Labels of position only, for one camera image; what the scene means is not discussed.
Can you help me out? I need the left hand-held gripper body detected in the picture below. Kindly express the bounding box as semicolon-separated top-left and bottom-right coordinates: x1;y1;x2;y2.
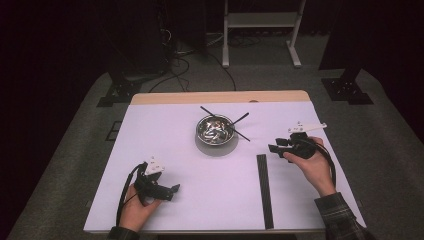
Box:
133;155;173;203

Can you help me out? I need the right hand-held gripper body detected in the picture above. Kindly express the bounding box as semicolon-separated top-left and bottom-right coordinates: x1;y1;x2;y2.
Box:
283;121;328;161

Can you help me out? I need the person's right hand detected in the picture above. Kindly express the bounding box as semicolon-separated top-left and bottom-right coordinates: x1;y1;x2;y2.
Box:
283;136;337;198

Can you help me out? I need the person's left hand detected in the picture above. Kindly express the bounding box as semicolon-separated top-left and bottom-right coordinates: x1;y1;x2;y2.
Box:
119;183;163;233

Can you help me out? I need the black spoon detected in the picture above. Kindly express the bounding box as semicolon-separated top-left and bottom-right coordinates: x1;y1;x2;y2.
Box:
228;111;250;129

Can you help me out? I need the black stand base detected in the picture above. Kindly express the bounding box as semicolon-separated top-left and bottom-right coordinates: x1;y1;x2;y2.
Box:
320;66;374;106
96;71;144;108

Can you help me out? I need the white metal stand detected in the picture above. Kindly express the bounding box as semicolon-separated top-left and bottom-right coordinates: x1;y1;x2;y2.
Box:
221;0;307;69

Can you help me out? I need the dark equipment cabinet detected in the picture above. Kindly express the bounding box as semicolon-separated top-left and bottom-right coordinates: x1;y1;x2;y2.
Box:
163;0;208;56

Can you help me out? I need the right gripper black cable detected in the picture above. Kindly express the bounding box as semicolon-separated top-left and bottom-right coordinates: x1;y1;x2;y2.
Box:
306;138;338;188

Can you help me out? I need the black floor cable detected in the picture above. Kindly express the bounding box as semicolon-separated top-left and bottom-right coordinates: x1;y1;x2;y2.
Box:
206;51;238;92
148;54;192;94

